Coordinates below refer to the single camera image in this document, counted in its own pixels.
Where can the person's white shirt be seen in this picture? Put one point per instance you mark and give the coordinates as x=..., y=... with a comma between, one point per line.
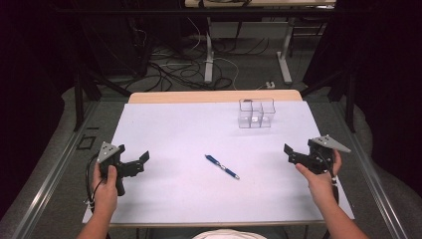
x=229, y=235

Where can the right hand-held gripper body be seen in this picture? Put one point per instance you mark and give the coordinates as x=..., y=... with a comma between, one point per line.
x=318, y=156

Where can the aluminium floor rail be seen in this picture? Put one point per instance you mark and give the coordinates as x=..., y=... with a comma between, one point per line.
x=49, y=179
x=375, y=186

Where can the person's right hand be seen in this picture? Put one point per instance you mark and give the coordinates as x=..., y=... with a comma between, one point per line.
x=320, y=187

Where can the person's left hand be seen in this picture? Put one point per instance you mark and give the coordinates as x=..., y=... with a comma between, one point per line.
x=105, y=192

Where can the dark curtain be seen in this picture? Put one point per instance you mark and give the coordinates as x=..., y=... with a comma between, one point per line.
x=30, y=66
x=388, y=66

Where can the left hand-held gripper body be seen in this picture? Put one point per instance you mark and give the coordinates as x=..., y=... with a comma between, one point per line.
x=112, y=158

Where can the blue pen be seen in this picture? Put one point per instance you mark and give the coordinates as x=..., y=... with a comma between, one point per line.
x=221, y=167

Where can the white power plug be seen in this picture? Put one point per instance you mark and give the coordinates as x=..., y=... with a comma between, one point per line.
x=270, y=85

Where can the light wooden desk top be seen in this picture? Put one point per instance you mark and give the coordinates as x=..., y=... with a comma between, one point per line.
x=265, y=3

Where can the white table mat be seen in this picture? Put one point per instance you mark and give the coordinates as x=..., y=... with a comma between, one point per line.
x=199, y=186

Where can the clear acrylic organizer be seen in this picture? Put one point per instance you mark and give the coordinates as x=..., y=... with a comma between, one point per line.
x=256, y=114

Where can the black metal stand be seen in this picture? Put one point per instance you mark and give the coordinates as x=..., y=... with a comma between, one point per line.
x=348, y=99
x=79, y=96

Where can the white desk leg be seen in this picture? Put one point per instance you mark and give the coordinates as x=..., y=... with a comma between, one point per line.
x=208, y=56
x=284, y=56

